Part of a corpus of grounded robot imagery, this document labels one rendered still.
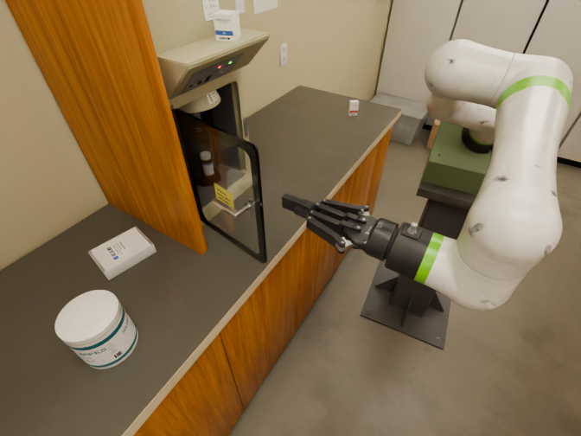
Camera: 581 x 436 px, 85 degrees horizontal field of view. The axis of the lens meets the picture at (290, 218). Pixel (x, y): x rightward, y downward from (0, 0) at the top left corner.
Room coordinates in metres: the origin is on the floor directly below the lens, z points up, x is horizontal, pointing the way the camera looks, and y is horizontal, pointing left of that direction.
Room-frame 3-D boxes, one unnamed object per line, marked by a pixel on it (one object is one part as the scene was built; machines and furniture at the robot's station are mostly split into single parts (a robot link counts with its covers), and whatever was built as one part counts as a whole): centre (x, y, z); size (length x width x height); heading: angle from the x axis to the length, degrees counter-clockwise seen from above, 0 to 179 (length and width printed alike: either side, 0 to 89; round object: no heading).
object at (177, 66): (0.90, 0.19, 1.46); 0.32 x 0.11 x 0.10; 148
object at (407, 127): (3.26, -1.14, 0.17); 0.60 x 0.42 x 0.33; 56
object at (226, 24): (0.94, 0.16, 1.54); 0.05 x 0.05 x 0.06; 77
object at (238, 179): (0.69, 0.19, 1.19); 0.30 x 0.01 x 0.40; 50
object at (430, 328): (1.11, -0.74, 0.45); 0.48 x 0.48 x 0.90; 64
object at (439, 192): (1.11, -0.74, 0.92); 0.32 x 0.32 x 0.04; 64
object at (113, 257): (0.67, 0.54, 0.96); 0.16 x 0.12 x 0.04; 136
